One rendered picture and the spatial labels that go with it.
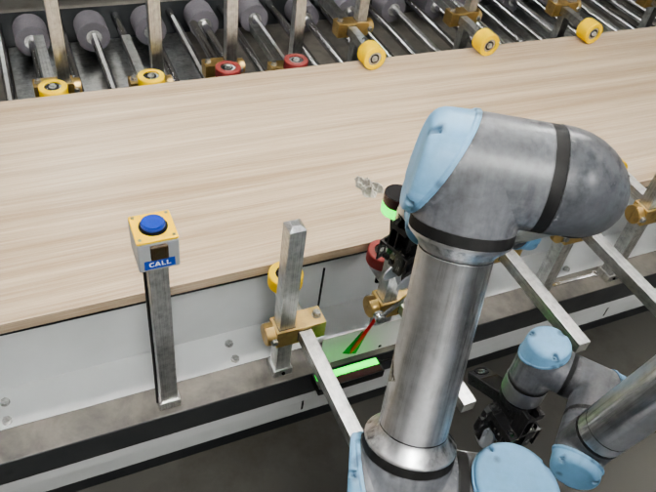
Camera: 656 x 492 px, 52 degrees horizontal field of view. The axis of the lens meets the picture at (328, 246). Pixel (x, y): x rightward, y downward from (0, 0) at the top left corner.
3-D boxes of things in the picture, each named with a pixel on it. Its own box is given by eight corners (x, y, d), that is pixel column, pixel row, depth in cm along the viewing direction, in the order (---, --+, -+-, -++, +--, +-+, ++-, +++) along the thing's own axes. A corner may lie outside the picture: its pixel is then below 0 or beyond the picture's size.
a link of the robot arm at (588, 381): (613, 450, 107) (547, 418, 110) (625, 399, 115) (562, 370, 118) (634, 425, 102) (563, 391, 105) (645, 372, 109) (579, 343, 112)
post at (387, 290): (381, 354, 169) (421, 211, 136) (368, 358, 168) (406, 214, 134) (375, 344, 171) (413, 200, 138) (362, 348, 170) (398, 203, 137)
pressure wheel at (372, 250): (397, 289, 167) (407, 257, 159) (369, 297, 164) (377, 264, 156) (384, 266, 172) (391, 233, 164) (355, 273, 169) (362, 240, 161)
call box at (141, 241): (181, 267, 117) (179, 235, 111) (140, 276, 114) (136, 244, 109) (171, 241, 121) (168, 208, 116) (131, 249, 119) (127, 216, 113)
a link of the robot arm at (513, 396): (499, 367, 118) (536, 355, 121) (491, 383, 122) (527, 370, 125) (523, 402, 114) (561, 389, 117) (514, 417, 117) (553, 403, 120)
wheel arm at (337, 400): (366, 450, 132) (369, 438, 129) (349, 455, 131) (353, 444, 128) (287, 291, 159) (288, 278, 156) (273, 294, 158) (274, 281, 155)
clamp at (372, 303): (421, 308, 160) (426, 294, 156) (370, 322, 155) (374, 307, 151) (410, 291, 163) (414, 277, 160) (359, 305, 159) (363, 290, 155)
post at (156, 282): (181, 404, 148) (172, 262, 116) (158, 411, 146) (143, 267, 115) (176, 388, 151) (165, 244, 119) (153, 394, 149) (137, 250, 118)
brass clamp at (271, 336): (325, 338, 151) (327, 323, 147) (267, 352, 146) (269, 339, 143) (314, 317, 155) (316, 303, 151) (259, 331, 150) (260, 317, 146)
